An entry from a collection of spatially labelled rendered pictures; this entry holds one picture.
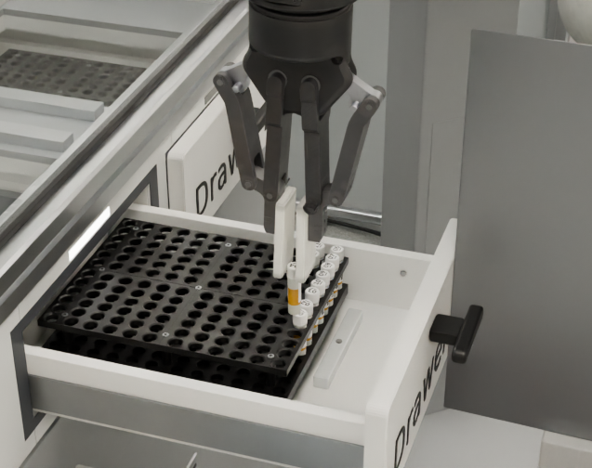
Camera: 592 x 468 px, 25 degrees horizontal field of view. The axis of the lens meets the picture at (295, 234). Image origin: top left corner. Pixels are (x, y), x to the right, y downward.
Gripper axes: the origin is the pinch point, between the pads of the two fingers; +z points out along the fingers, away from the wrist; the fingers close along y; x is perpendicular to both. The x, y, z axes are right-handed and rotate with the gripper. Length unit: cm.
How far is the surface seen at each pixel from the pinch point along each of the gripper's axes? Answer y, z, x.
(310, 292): 0.1, 8.5, 4.4
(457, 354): 13.9, 8.4, 0.2
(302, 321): 0.6, 9.0, 0.9
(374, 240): -31, 100, 156
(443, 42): -8, 25, 95
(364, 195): -35, 93, 161
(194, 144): -18.4, 7.5, 23.9
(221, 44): -20.1, 1.9, 35.9
